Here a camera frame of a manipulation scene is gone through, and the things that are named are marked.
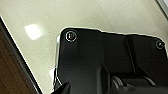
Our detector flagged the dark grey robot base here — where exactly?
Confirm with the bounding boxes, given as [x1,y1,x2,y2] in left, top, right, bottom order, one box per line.
[54,27,168,94]

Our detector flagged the round ringed base button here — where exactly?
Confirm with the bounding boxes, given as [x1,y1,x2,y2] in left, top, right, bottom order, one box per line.
[64,29,78,42]

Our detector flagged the dark door threshold strip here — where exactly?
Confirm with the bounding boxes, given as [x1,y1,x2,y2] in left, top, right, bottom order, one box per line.
[0,15,45,94]

